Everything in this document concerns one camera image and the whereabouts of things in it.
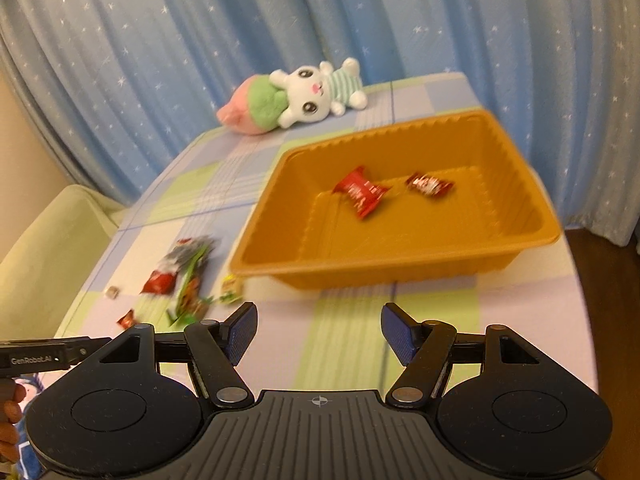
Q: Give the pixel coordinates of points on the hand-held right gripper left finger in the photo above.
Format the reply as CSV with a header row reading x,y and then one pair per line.
x,y
242,332

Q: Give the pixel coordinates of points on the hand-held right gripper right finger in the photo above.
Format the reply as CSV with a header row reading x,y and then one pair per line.
x,y
397,332

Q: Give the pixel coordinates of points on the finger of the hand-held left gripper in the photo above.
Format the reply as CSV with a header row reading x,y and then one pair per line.
x,y
90,346

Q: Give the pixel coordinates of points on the orange plastic tray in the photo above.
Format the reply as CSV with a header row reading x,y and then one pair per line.
x,y
415,240

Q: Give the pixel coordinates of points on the person's left hand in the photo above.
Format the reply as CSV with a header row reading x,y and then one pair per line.
x,y
9,410

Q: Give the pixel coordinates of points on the blue printed cloth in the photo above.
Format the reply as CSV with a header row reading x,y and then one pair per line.
x,y
31,390

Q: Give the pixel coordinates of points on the small brown candy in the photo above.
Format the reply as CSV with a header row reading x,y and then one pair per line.
x,y
113,292

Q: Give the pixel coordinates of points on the green snack packet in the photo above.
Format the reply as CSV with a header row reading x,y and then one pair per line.
x,y
189,295

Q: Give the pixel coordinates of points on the light green chair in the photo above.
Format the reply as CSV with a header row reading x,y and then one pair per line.
x,y
55,230

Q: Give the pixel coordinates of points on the large red snack packet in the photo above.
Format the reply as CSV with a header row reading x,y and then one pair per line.
x,y
361,191

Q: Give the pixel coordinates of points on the red white-patterned snack packet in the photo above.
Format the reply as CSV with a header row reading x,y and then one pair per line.
x,y
429,185

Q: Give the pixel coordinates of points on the white rabbit plush toy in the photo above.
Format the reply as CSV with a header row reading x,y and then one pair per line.
x,y
305,92

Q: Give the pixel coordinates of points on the blue star-print curtain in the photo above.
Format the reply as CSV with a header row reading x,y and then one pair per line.
x,y
200,35

